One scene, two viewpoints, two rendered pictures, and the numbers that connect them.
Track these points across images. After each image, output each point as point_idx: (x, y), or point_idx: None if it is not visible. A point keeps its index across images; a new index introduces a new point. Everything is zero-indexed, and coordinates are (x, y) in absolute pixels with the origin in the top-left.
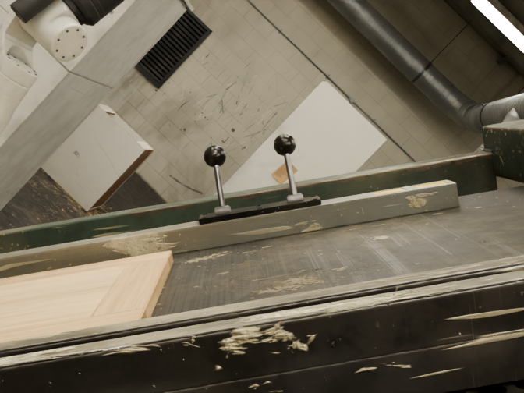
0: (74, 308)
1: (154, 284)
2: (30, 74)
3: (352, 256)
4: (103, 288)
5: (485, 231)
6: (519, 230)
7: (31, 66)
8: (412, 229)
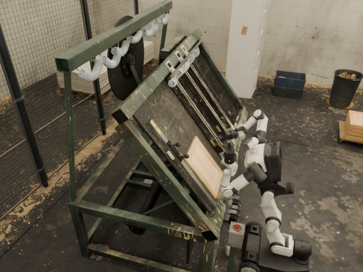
0: (198, 150)
1: (192, 145)
2: (224, 169)
3: (172, 127)
4: (195, 153)
5: (159, 111)
6: (158, 107)
7: (226, 173)
8: (161, 124)
